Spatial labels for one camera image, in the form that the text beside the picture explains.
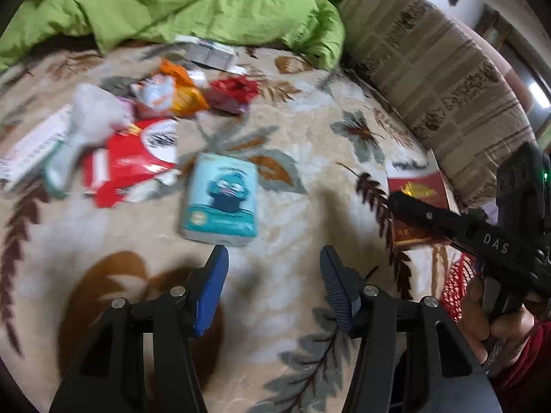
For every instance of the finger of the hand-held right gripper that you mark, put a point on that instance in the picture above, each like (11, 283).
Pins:
(430, 217)

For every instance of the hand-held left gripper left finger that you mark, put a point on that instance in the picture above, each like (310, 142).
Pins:
(211, 292)

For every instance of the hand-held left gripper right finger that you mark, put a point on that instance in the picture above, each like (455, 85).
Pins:
(340, 292)

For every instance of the red cigarette box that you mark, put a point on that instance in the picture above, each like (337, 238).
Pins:
(418, 186)

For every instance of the light blue tissue pack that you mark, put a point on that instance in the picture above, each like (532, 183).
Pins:
(219, 198)

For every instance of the red and white carton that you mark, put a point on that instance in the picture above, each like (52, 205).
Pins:
(129, 167)

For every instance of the long white box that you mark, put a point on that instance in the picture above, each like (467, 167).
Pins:
(32, 146)

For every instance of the person's right forearm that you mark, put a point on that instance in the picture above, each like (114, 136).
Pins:
(533, 374)

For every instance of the person's right hand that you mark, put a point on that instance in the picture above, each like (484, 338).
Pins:
(478, 327)

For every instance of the red patterned cloth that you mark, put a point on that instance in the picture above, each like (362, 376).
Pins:
(456, 284)

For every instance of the striped beige pillow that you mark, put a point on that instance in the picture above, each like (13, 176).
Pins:
(430, 60)

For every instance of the leaf-print beige blanket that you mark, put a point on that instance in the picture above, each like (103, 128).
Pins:
(301, 107)

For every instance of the dark wooden furniture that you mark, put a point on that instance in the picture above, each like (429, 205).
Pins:
(512, 51)

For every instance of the green and white packet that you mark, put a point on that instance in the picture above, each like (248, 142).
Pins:
(62, 167)

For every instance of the orange wrapper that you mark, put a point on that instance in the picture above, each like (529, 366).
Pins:
(187, 99)

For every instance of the crumpled red wrapper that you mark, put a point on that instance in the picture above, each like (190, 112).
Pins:
(232, 92)

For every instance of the crumpled white wrapper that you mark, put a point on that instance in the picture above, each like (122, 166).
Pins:
(153, 94)

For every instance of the small white carton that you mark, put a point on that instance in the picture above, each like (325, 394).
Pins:
(211, 55)

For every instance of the green quilt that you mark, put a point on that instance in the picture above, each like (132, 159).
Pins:
(172, 0)

